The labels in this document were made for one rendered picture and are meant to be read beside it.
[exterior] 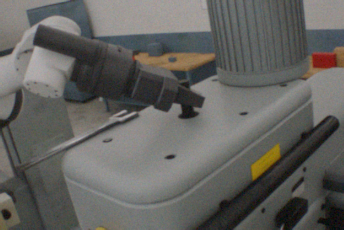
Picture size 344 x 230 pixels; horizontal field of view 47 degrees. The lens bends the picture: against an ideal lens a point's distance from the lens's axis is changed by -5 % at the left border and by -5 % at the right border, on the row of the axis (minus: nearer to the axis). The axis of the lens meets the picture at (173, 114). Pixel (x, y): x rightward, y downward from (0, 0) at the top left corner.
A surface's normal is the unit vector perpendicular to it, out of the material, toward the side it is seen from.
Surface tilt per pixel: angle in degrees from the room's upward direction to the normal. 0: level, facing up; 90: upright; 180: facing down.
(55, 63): 60
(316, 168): 90
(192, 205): 90
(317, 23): 90
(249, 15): 90
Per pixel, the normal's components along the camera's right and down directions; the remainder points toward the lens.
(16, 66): 0.74, -0.12
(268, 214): 0.72, 0.11
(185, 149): -0.18, -0.93
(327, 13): -0.68, 0.36
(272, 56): 0.07, 0.32
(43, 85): -0.17, 0.92
